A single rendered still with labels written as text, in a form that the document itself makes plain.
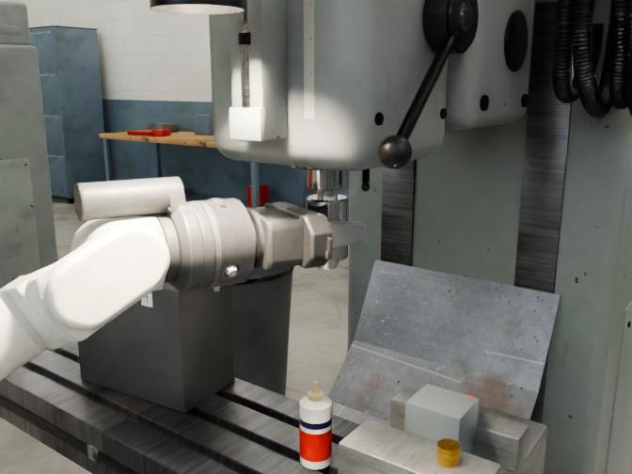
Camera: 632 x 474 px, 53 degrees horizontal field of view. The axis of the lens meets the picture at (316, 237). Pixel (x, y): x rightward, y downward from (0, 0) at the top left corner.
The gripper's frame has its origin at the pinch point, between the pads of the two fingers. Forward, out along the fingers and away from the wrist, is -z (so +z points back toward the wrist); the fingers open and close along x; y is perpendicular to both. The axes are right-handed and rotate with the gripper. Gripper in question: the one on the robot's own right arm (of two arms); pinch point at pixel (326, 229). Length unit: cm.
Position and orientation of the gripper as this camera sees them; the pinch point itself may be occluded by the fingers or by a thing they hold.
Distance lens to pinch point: 71.0
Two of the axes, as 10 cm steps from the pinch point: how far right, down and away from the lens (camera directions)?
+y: -0.1, 9.7, 2.3
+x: -5.2, -2.0, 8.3
